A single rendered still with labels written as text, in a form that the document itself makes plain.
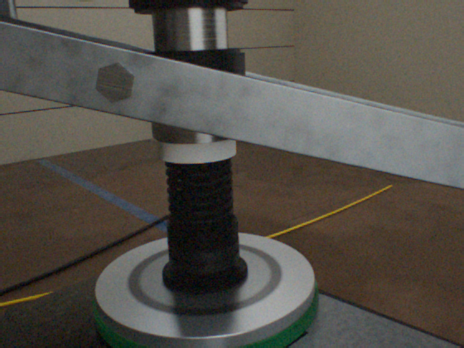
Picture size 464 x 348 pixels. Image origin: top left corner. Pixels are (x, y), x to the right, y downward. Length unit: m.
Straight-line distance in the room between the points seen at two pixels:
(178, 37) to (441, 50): 5.43
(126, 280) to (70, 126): 4.83
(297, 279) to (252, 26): 6.16
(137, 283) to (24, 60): 0.22
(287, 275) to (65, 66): 0.27
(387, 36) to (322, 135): 5.75
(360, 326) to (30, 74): 0.34
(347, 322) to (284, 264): 0.09
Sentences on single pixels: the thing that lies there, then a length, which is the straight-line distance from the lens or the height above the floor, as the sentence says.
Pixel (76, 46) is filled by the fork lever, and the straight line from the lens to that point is 0.37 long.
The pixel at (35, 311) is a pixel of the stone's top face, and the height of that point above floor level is 0.80.
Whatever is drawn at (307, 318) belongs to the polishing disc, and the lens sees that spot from 0.43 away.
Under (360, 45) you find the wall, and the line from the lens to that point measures 6.34.
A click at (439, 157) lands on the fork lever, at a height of 0.95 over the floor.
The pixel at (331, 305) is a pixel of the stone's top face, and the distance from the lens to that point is 0.47.
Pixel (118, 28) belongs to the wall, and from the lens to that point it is 5.47.
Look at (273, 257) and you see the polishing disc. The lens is 0.50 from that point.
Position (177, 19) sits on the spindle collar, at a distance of 0.39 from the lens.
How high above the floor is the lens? 1.05
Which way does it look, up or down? 16 degrees down
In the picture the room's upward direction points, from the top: 3 degrees counter-clockwise
